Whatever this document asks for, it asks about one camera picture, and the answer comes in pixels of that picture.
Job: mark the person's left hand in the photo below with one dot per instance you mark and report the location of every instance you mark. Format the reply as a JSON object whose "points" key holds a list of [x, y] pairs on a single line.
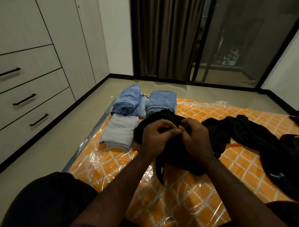
{"points": [[151, 141]]}

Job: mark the person's right hand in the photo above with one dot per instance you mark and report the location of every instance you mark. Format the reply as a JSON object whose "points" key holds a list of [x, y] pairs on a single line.
{"points": [[198, 140]]}

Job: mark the person's right thumb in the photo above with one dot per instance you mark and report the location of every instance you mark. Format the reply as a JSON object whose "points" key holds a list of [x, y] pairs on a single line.
{"points": [[184, 134]]}

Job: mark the person's left thumb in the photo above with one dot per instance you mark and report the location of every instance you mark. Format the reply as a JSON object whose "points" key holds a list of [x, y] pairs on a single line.
{"points": [[170, 133]]}

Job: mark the black garment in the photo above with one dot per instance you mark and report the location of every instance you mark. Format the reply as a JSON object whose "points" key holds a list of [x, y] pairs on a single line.
{"points": [[172, 154]]}

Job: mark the person's left forearm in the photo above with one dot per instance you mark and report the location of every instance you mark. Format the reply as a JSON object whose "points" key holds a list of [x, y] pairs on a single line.
{"points": [[112, 196]]}

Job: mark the person's right forearm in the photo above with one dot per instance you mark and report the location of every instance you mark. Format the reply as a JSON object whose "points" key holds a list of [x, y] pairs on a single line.
{"points": [[238, 198]]}

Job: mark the folded wide blue jeans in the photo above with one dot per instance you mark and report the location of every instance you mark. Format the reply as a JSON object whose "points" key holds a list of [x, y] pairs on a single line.
{"points": [[161, 100]]}

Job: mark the folded blue jeans with seam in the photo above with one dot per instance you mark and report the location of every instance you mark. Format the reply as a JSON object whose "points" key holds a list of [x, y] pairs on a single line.
{"points": [[142, 106]]}

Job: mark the folded grey cloth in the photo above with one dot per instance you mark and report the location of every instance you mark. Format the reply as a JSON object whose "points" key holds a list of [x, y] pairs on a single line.
{"points": [[119, 132]]}

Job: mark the rolled light blue jeans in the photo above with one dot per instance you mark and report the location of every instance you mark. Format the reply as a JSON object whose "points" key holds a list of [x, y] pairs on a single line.
{"points": [[126, 99]]}

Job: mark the orange patterned plastic-wrapped mattress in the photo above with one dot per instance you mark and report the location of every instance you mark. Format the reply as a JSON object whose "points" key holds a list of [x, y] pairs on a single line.
{"points": [[186, 198]]}

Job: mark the black jacket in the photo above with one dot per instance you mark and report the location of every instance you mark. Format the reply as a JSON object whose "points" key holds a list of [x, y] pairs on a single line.
{"points": [[261, 142]]}

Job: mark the brown curtain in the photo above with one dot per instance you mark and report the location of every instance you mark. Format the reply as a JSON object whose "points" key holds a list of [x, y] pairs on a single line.
{"points": [[168, 37]]}

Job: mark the black-framed sliding glass door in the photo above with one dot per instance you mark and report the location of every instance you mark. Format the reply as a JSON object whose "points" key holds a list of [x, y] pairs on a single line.
{"points": [[233, 42]]}

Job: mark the small black cloth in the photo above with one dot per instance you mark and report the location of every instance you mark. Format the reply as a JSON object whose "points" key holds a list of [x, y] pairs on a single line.
{"points": [[294, 119]]}

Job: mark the white wardrobe drawer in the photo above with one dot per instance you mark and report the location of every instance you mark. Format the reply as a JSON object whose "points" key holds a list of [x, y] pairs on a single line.
{"points": [[44, 91], [53, 110], [35, 63]]}

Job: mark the person's black shorts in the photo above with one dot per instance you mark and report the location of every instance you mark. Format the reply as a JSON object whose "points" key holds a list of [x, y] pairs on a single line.
{"points": [[46, 198]]}

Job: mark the white wardrobe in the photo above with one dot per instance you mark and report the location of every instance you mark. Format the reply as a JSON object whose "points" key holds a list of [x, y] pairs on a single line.
{"points": [[58, 35]]}

